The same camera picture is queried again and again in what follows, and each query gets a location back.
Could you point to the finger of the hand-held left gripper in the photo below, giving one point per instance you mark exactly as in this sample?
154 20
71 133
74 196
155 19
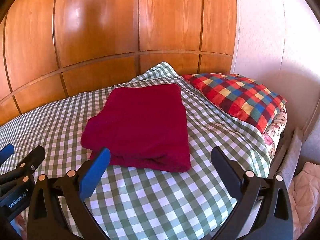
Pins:
35 156
7 153

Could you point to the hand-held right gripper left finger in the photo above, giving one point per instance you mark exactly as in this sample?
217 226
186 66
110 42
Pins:
96 172

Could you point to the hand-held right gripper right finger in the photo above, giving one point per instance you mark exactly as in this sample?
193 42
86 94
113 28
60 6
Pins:
225 173

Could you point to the dark red fleece garment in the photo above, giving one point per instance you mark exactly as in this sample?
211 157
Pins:
140 120

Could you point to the floral pillow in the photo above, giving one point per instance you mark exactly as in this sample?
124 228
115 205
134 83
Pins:
273 127

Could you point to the green checkered bed sheet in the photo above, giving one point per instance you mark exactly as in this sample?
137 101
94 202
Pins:
160 200

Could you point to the grey bed base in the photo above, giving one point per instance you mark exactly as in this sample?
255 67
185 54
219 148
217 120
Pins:
291 152

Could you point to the multicoloured plaid pillow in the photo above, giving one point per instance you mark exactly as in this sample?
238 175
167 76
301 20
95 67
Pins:
237 97

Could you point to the pink quilted blanket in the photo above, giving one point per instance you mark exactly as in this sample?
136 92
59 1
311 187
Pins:
306 190

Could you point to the wooden panelled wardrobe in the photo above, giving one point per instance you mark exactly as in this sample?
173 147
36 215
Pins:
100 17

